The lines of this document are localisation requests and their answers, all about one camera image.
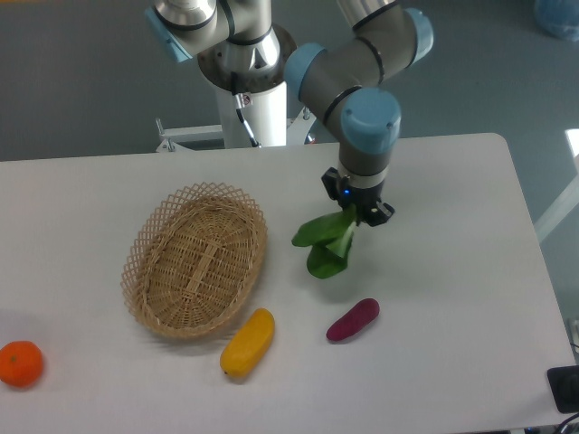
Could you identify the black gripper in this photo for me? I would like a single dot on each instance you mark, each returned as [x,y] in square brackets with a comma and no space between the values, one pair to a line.
[367,200]

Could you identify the green bok choy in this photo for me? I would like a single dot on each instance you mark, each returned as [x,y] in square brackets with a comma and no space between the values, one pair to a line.
[330,239]

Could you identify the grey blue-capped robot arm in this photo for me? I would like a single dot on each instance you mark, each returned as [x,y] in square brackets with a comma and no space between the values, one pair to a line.
[342,88]

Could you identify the purple sweet potato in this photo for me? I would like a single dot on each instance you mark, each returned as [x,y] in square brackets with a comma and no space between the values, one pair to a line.
[356,319]

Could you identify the yellow mango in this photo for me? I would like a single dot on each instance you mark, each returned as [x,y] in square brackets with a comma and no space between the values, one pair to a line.
[249,344]

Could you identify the woven wicker basket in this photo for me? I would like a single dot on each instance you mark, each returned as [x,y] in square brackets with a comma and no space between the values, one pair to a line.
[195,261]

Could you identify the blue plastic bag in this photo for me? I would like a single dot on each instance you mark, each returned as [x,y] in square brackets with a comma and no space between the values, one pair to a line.
[558,17]

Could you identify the black device at table edge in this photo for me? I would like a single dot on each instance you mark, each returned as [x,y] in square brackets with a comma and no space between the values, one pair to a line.
[563,382]

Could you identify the orange tangerine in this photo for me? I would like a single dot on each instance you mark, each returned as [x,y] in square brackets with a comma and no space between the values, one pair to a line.
[21,364]

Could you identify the white metal base frame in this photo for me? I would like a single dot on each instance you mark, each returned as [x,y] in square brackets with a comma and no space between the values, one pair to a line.
[212,136]

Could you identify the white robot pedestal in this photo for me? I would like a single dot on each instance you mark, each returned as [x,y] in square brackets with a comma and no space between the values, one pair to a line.
[249,85]

